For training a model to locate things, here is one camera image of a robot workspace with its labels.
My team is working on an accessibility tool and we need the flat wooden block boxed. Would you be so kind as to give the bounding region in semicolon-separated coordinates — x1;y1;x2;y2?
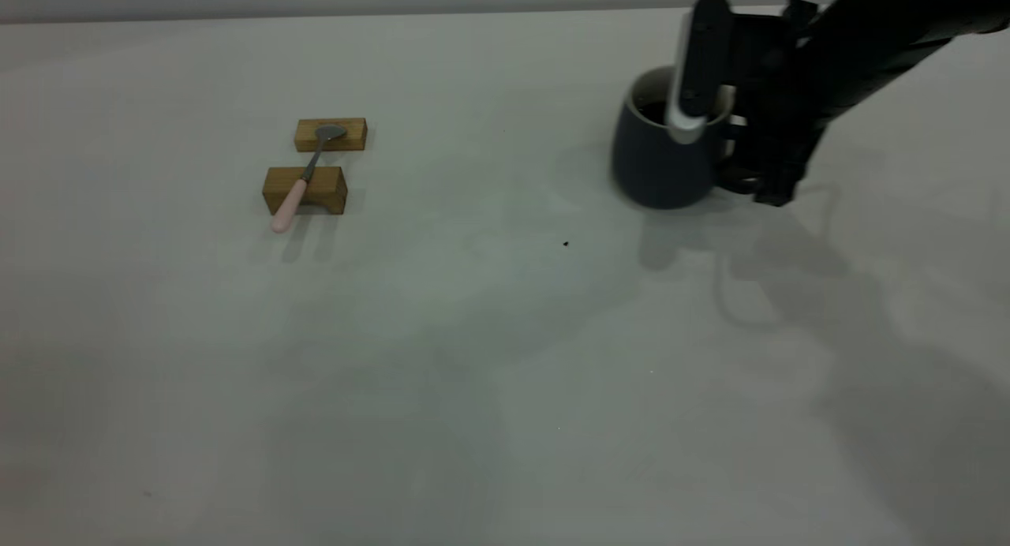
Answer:
294;118;368;153

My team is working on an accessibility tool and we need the arched wooden block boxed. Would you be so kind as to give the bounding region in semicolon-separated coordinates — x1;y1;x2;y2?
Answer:
262;166;349;216

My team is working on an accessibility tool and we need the metal spoon with pink handle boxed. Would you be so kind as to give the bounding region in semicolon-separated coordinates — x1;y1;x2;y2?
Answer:
271;125;348;234

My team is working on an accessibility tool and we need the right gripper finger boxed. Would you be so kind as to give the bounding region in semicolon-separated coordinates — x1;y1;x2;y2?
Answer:
752;126;827;208
716;136;763;193

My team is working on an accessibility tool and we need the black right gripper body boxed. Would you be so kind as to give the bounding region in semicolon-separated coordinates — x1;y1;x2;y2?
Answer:
730;13;831;149

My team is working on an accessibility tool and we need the grey ceramic cup with handle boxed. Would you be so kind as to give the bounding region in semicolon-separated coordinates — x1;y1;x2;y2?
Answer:
612;66;740;211

